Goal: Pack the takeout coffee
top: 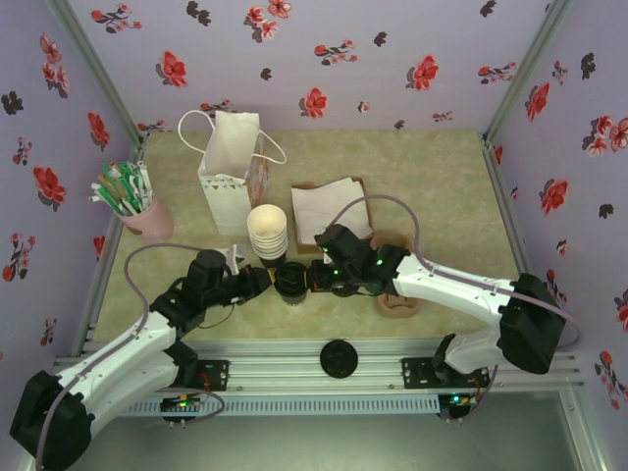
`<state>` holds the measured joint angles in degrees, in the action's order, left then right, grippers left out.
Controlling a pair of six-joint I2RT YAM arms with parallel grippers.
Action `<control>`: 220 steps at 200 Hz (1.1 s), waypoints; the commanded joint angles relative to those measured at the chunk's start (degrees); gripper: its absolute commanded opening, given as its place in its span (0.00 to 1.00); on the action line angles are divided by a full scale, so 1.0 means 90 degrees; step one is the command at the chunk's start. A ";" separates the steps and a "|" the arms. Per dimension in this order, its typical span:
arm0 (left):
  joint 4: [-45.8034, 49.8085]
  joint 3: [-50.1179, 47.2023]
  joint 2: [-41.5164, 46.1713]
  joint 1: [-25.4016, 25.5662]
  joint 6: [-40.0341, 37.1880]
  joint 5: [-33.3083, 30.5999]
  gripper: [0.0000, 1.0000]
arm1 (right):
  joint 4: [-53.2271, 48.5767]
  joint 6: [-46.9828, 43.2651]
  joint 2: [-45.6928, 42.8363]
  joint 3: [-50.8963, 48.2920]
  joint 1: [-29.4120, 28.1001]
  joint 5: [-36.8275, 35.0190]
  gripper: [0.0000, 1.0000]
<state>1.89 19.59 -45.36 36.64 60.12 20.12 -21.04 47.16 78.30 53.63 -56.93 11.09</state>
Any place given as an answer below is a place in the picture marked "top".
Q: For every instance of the black plastic cup lid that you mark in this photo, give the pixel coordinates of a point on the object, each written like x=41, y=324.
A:
x=290, y=279
x=338, y=359

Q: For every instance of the white patterned paper bag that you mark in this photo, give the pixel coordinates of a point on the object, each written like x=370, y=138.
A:
x=230, y=147

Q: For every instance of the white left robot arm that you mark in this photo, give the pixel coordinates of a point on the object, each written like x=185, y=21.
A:
x=122, y=343

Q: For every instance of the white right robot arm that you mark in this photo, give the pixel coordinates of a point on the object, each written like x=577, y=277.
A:
x=456, y=289

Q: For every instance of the brown cardboard napkin tray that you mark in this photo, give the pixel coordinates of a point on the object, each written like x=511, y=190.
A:
x=305, y=249

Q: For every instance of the stack of paper cups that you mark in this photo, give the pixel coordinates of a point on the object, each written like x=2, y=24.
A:
x=267, y=223

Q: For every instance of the stack of pulp cup carriers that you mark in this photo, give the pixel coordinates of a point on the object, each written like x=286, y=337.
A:
x=397, y=309

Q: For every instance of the pink straw holder cup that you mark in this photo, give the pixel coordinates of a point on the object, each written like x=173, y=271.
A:
x=152, y=225

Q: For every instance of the left controller board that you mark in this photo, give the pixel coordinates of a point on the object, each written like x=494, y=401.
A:
x=181, y=404

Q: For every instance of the controller board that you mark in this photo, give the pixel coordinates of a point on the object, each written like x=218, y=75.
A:
x=456, y=400
x=181, y=404

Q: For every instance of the white paper-wrapped straw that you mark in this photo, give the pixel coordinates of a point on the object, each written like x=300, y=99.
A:
x=105, y=202
x=144, y=184

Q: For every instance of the tan paper-wrapped straw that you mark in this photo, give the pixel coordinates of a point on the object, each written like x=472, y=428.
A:
x=120, y=184

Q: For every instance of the right controller board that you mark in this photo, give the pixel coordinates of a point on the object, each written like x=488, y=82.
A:
x=456, y=400

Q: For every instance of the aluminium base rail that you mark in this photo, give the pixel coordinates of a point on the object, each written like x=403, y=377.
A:
x=275, y=368

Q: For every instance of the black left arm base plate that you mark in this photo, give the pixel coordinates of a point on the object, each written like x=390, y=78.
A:
x=218, y=375

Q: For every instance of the aluminium left side rail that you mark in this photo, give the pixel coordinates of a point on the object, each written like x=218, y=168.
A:
x=109, y=245

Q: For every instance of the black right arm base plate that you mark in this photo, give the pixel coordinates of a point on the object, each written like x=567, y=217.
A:
x=417, y=373

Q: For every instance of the aluminium right side rail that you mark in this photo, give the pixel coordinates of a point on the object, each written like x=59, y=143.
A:
x=515, y=245

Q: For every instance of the aluminium left frame post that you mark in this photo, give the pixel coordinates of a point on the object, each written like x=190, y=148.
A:
x=93, y=64

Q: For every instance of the aluminium frame post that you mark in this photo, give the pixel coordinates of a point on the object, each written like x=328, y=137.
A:
x=530, y=64
x=93, y=64

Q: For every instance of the aluminium right frame post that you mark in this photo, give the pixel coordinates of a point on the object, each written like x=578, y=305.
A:
x=530, y=64

